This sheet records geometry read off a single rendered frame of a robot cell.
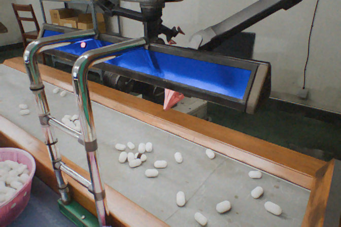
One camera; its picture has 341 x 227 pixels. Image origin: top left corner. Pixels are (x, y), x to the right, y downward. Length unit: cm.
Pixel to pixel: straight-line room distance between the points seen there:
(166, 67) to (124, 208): 33
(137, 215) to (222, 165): 29
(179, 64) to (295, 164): 47
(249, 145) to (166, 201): 32
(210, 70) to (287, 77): 226
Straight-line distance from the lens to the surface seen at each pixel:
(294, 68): 262
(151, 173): 68
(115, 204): 61
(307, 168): 78
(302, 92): 264
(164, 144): 81
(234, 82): 39
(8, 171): 87
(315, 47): 255
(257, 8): 91
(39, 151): 83
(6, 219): 77
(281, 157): 78
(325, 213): 53
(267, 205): 65
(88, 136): 44
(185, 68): 43
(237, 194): 67
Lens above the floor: 122
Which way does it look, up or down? 26 degrees down
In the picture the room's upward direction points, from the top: straight up
